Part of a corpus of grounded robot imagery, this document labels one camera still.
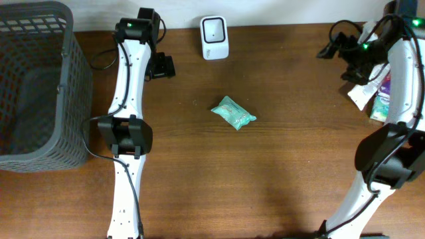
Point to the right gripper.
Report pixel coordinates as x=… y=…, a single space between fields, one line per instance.
x=334 y=46

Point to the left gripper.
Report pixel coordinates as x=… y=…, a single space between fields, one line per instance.
x=169 y=66

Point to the white cream tube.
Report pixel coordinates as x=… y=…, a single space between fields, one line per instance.
x=360 y=95

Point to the small white green packet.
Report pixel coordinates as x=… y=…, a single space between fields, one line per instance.
x=380 y=108

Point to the teal wet wipes pack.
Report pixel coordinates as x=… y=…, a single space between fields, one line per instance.
x=232 y=113

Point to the purple pink tissue pack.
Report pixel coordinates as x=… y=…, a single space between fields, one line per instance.
x=384 y=89

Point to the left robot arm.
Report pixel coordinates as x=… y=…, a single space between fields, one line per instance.
x=127 y=135

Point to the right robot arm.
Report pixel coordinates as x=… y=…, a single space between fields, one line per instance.
x=394 y=154

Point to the white barcode scanner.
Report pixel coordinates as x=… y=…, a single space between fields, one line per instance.
x=214 y=37

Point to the dark grey plastic basket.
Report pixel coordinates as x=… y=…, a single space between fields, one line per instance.
x=46 y=89

